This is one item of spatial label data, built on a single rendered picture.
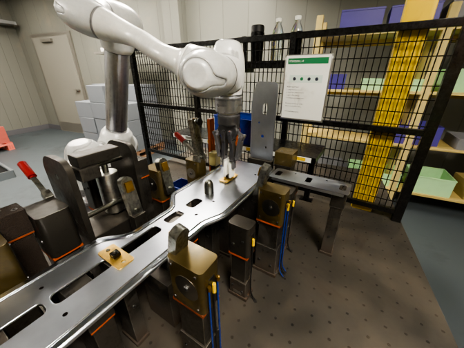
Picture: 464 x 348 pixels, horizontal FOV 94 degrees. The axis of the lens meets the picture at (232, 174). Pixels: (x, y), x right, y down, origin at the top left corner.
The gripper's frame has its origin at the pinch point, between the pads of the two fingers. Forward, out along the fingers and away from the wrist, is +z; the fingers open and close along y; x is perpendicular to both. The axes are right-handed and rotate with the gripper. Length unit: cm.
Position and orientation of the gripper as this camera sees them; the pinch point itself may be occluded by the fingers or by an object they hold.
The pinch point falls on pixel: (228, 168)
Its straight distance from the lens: 82.5
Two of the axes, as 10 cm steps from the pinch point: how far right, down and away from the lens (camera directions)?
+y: 8.5, 2.2, -4.8
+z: 0.0, 9.1, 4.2
